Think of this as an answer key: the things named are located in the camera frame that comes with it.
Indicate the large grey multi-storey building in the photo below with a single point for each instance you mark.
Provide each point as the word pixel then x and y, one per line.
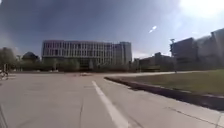
pixel 83 51

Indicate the low building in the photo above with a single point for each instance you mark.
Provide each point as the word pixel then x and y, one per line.
pixel 155 61

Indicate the row of trees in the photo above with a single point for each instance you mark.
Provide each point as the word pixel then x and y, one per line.
pixel 60 64

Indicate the lamp pole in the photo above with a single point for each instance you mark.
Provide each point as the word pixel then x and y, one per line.
pixel 174 60

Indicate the dark kerb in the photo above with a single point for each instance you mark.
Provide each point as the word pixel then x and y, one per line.
pixel 173 93

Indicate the grey paved plaza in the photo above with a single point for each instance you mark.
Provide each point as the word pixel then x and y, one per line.
pixel 50 103

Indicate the grass lawn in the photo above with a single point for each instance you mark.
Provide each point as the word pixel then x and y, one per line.
pixel 186 81

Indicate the dark building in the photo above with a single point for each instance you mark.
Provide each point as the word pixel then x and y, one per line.
pixel 200 50

